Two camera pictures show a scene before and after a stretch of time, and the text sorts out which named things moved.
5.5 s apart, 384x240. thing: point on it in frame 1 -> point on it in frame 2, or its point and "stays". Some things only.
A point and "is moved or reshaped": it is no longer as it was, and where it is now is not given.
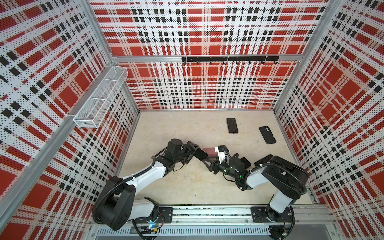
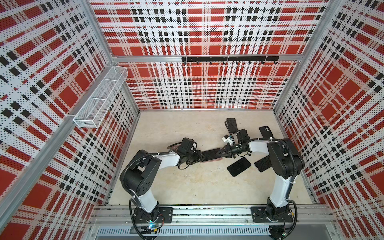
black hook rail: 224,59 stays
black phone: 232,125 stays
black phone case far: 267,135 stays
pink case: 211,151 is moved or reshaped
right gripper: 214,165 -> 228,153
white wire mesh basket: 92,113 stays
